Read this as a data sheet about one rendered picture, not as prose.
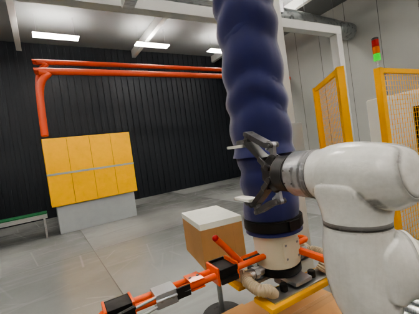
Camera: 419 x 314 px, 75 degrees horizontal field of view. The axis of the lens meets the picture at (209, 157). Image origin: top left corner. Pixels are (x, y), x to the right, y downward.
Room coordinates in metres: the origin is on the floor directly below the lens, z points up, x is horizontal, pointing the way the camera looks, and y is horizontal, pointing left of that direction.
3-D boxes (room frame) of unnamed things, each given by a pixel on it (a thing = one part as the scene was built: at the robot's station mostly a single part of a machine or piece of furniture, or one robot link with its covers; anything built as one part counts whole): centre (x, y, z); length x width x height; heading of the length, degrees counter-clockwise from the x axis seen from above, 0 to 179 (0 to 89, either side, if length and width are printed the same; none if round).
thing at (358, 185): (0.42, -0.23, 1.56); 0.16 x 0.11 x 0.13; 29
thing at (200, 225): (2.63, 0.08, 0.82); 0.60 x 0.40 x 0.40; 20
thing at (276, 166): (0.58, -0.14, 1.58); 0.09 x 0.07 x 0.08; 29
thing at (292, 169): (0.52, -0.18, 1.58); 0.09 x 0.06 x 0.09; 119
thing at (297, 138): (2.36, -0.75, 1.62); 0.20 x 0.05 x 0.30; 118
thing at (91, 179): (7.75, 3.40, 1.24); 2.22 x 0.91 x 2.48; 122
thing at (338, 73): (2.31, -1.07, 1.05); 0.87 x 0.10 x 2.10; 170
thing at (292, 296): (0.97, -0.26, 1.12); 0.34 x 0.10 x 0.05; 118
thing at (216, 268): (0.93, 0.01, 1.23); 0.10 x 0.08 x 0.06; 28
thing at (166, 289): (0.83, 0.20, 1.22); 0.07 x 0.07 x 0.04; 28
